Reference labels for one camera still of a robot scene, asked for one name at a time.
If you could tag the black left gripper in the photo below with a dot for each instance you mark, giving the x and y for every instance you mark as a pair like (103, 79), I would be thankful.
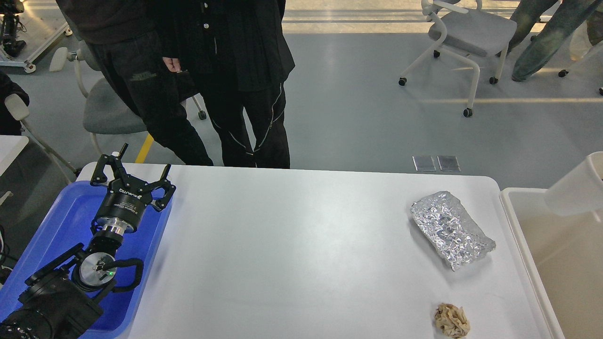
(123, 206)

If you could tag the white paper cup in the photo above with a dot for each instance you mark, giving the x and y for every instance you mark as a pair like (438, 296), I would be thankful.
(579, 191)

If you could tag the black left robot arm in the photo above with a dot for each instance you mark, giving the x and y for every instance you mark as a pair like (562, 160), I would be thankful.
(84, 271)

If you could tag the robot base top left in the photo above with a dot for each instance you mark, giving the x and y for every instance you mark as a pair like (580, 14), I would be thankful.
(28, 28)

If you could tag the grey chair near left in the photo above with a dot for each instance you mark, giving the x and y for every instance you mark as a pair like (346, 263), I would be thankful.
(104, 112)

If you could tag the blue plastic tray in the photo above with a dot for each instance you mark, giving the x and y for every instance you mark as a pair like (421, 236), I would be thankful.
(68, 223)

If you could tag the white chair far left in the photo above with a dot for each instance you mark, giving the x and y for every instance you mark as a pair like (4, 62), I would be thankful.
(19, 110)

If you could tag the person in black hoodie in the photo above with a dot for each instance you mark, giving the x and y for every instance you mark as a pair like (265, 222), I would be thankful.
(124, 38)

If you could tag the person in black coat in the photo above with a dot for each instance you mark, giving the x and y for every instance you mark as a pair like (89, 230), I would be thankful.
(237, 56)

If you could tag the left floor outlet plate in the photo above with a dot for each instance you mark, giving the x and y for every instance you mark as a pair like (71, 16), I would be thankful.
(424, 164)

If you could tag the floor outlet plate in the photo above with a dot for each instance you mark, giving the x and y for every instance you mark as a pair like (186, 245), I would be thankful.
(424, 164)
(449, 163)

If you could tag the right floor outlet plate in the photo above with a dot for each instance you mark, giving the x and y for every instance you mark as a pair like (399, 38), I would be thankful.
(449, 163)

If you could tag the crumpled aluminium foil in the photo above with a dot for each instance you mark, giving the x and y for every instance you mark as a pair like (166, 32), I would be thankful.
(452, 232)

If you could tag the crumpled brown paper ball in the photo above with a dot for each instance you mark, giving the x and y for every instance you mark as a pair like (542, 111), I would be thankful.
(451, 321)

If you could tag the grey white chair right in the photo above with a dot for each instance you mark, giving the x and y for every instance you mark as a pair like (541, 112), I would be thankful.
(460, 32)

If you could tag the white plastic bin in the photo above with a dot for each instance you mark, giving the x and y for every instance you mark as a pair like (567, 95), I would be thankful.
(563, 256)

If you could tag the person in grey jeans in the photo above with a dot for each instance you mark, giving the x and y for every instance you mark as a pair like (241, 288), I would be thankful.
(566, 19)

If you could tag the white chair far right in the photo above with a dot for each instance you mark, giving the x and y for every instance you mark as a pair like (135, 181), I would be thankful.
(586, 41)

